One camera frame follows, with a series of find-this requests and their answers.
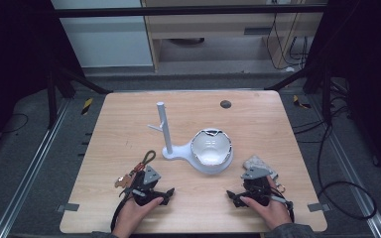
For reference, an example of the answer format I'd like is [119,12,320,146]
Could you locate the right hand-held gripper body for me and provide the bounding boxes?
[240,166,294,208]

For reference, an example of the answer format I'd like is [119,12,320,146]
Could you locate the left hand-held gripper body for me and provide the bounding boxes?
[120,165,167,207]

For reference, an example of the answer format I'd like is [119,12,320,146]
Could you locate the keychain with green cord loop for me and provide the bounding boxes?
[114,150,158,189]

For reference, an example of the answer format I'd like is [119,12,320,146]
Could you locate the white fluffy keychain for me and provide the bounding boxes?
[242,155,287,194]

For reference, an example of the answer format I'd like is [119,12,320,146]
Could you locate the white key stand with pegs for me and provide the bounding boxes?
[147,101,236,176]

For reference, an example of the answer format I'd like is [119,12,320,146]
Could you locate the person's right hand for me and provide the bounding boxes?
[239,175,294,231]

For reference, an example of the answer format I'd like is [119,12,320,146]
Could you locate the person's left hand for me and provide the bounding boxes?
[112,196,165,238]

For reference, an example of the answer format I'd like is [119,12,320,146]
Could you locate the white bowl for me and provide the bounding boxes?
[190,128,234,167]

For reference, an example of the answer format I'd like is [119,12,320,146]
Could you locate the grey tape strip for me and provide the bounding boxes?
[307,202,331,213]
[57,202,80,213]

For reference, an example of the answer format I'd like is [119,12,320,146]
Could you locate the yellow black tape strip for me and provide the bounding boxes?
[292,94,312,110]
[80,97,94,116]

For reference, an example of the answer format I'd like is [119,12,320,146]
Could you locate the black metal stand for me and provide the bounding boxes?
[263,60,336,127]
[45,58,114,131]

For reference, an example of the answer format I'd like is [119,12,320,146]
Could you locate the white cabinet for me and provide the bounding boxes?
[50,0,154,69]

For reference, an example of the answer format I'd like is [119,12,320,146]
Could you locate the black curtain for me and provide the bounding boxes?
[306,0,381,186]
[0,0,87,160]

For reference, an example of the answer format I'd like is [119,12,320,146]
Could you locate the wooden shelf unit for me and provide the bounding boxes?
[141,0,326,72]

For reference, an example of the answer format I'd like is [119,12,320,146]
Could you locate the black horizontal bar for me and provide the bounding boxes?
[50,4,328,19]

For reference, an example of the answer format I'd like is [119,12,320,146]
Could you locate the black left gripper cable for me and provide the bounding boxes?
[110,193,131,233]

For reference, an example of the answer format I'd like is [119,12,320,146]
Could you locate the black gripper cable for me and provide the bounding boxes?
[285,199,296,223]
[110,193,131,233]

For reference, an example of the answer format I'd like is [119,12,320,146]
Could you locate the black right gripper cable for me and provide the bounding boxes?
[285,199,296,223]

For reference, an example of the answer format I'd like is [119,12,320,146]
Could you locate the thick black floor cable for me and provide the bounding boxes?
[316,122,378,221]

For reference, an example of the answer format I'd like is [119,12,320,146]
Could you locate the aluminium floor rail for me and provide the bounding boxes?
[307,94,381,238]
[0,98,72,238]

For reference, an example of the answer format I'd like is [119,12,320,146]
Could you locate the thin black floor cable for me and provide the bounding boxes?
[0,113,30,136]

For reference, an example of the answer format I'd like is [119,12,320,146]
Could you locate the black hanging cables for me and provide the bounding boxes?
[265,12,310,71]

